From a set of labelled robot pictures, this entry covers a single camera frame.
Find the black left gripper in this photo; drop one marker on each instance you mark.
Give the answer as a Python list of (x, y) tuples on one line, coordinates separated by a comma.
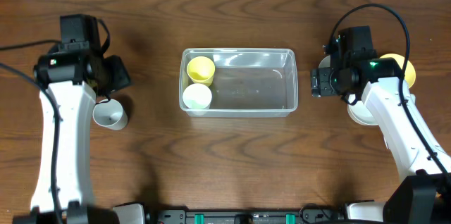
[(118, 74)]

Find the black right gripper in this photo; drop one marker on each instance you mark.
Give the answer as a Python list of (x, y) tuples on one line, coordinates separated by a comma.
[(320, 83)]

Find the grey bowl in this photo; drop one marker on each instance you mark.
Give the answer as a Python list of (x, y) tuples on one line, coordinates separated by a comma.
[(325, 62)]

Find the grey cup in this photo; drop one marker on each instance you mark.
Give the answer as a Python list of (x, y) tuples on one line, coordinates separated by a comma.
[(110, 114)]

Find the white bowl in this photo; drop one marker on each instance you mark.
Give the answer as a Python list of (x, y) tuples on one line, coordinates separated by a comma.
[(360, 114)]

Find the white paper cup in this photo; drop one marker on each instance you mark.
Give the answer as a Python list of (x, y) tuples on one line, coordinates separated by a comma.
[(197, 96)]

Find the yellow cup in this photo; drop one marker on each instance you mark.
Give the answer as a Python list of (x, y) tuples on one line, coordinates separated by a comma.
[(201, 70)]

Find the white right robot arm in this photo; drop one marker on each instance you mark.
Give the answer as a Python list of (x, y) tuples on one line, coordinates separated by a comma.
[(423, 166)]

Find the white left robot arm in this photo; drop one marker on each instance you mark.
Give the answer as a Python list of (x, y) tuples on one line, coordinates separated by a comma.
[(64, 189)]

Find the clear plastic container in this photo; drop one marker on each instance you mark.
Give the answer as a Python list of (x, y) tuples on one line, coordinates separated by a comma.
[(247, 83)]

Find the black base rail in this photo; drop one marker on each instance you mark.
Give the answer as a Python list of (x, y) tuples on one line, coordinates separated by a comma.
[(137, 213)]

